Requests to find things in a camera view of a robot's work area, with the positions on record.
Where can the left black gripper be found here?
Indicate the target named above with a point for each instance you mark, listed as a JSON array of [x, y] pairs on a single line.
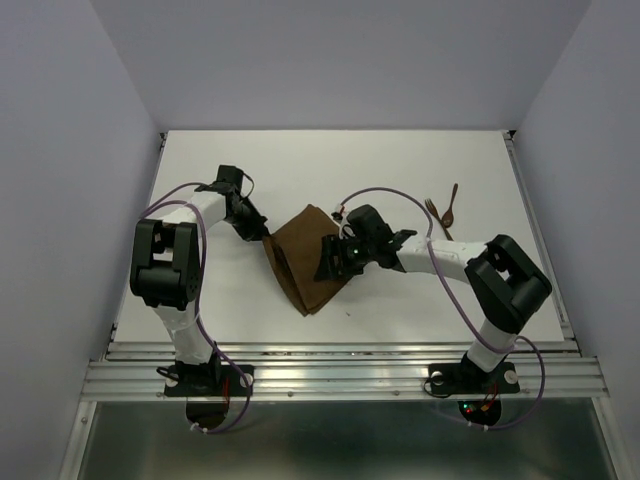
[[256, 229]]

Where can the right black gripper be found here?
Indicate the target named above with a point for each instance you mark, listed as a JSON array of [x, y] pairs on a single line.
[[333, 246]]

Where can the brown cloth napkin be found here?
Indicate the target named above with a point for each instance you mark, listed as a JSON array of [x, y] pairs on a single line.
[[294, 252]]

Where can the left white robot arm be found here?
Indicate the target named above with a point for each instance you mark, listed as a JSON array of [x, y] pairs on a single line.
[[169, 259]]

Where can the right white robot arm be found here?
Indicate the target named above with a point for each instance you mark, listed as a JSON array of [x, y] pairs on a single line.
[[507, 284]]

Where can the brown wooden fork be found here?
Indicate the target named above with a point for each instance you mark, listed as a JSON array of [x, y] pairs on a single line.
[[431, 208]]

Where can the brown wooden spoon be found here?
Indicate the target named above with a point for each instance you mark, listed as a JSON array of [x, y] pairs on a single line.
[[448, 216]]

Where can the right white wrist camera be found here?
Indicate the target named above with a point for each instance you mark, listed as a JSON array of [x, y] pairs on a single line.
[[339, 216]]

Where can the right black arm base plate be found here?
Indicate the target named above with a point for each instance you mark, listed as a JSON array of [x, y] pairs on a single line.
[[446, 379]]

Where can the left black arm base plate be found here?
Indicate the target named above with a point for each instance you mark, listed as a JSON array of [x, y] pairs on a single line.
[[230, 385]]

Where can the aluminium front rail frame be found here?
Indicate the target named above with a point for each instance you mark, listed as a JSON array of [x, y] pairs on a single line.
[[330, 371]]

